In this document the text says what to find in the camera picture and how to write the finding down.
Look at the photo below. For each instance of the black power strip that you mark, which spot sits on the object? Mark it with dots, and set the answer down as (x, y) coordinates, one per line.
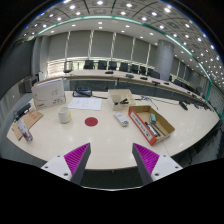
(22, 110)

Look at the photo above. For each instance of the open red-edged cardboard box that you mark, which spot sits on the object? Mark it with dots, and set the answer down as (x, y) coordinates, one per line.
(141, 128)

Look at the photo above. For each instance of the white printed paper carton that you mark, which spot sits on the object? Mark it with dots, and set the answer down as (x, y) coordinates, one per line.
(48, 93)

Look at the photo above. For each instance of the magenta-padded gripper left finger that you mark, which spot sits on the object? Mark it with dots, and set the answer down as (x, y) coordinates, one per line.
(76, 159)

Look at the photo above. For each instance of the black table microphone unit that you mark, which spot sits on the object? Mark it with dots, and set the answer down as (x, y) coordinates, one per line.
(183, 105)

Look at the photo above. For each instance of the black desk conference console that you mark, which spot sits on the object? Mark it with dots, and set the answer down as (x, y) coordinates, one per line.
(82, 92)

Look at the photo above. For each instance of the white mug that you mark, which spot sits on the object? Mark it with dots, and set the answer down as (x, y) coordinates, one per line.
(64, 115)

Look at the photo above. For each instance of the white remote control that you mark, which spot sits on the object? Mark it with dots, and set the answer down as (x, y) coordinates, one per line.
(121, 119)

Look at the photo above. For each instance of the brown cardboard sheet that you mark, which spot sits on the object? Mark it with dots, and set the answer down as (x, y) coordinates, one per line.
(31, 119)

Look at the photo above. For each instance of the flat round red coaster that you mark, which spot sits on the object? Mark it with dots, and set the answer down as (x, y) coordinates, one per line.
(91, 121)

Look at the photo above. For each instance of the white open organizer box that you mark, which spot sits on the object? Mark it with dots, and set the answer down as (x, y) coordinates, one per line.
(120, 106)

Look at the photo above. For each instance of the group of black office chairs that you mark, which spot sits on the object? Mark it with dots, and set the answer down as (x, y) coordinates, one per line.
(101, 64)

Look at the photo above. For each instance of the long curved conference desk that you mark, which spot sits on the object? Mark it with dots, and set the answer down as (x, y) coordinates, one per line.
(100, 74)

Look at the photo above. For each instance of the black tool in organizer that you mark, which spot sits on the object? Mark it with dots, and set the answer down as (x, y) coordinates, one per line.
(122, 101)

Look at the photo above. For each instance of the group of ceiling lights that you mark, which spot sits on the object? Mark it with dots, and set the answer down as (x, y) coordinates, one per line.
(100, 2)

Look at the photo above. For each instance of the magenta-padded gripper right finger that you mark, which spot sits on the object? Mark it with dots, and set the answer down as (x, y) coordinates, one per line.
(146, 159)

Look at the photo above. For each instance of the small green device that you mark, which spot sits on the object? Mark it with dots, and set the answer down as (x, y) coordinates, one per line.
(152, 118)

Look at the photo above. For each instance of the white paper sheet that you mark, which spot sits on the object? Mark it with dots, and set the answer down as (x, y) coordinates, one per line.
(85, 103)

